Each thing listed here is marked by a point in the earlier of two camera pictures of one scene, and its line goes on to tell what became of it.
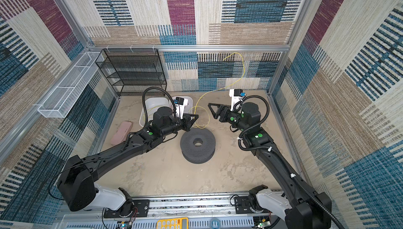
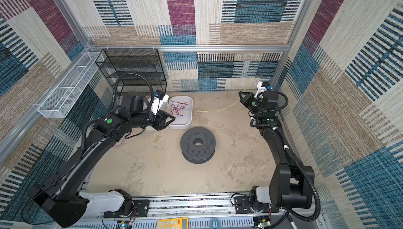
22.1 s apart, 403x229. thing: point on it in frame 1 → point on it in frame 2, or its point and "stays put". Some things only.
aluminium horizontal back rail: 188,48 stays put
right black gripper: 222,108 → 245,100
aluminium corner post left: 69,14 stays put
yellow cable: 195,107 → 196,112
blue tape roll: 215,224 stays put
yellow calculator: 172,223 stays put
